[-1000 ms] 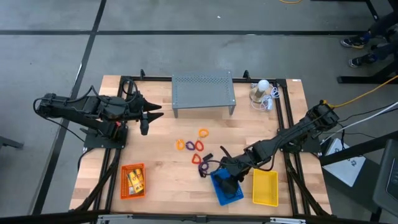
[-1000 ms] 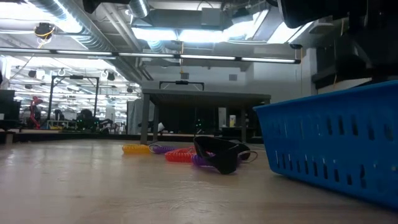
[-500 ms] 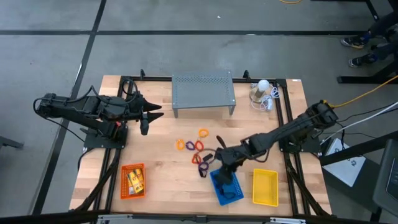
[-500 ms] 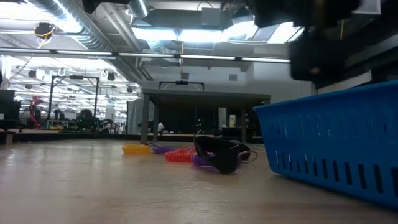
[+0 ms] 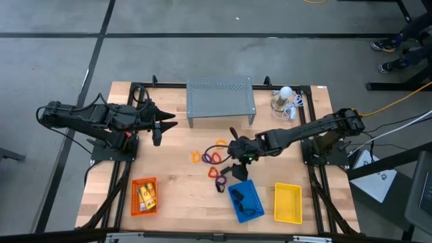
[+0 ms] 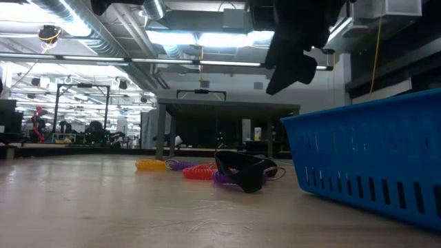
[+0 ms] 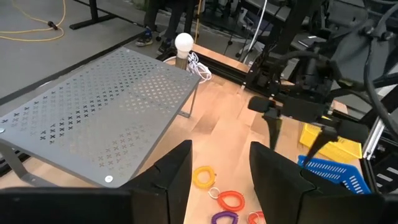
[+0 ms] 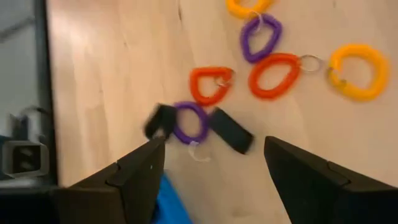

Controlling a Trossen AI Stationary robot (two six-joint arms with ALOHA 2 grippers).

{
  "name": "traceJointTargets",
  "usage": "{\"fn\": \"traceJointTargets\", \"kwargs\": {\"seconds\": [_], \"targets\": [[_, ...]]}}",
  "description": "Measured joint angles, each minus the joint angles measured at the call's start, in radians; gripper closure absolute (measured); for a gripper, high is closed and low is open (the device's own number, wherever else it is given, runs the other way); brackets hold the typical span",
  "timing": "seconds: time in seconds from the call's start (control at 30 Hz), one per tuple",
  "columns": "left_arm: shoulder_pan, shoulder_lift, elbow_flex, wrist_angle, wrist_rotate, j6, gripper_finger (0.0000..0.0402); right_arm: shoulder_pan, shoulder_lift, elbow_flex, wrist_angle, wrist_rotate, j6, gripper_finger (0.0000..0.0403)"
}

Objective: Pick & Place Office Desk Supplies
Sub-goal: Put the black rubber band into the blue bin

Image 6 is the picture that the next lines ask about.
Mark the black monitor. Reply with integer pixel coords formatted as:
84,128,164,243
0,99,24,145

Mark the yellow coil keychain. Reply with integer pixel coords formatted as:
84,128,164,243
134,158,168,172

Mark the black ceiling camera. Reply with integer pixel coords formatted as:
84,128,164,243
37,23,63,48

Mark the large black binder clip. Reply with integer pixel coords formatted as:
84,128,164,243
214,149,278,194

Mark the red desk lamp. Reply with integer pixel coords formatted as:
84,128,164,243
30,105,49,144

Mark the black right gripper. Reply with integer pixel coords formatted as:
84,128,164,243
264,0,349,96

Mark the blue plastic basket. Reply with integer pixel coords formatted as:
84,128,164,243
280,88,441,231

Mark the long LED light bar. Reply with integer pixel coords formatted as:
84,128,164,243
0,51,334,72

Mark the yellow hanging cable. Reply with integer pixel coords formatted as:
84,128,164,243
367,15,384,98

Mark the person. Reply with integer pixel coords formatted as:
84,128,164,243
85,120,105,145

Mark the orange coil keychain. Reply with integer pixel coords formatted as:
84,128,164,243
182,162,219,181

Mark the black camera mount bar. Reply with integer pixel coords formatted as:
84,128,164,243
176,88,227,102

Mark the black aluminium table frame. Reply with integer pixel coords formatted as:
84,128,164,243
13,146,294,160

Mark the grey metal riser shelf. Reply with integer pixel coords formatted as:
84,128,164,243
156,98,301,161

